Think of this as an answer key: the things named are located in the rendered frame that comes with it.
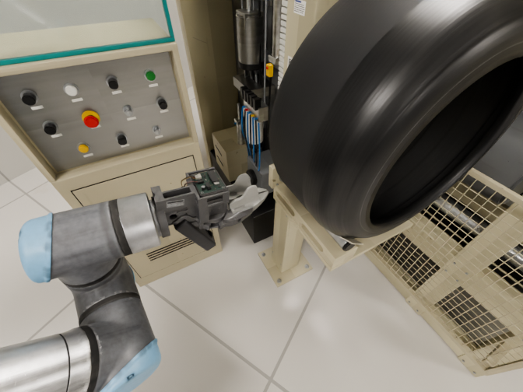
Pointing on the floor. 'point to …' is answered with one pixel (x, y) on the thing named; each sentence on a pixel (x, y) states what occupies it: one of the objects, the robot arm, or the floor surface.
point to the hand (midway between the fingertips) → (261, 195)
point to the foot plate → (285, 271)
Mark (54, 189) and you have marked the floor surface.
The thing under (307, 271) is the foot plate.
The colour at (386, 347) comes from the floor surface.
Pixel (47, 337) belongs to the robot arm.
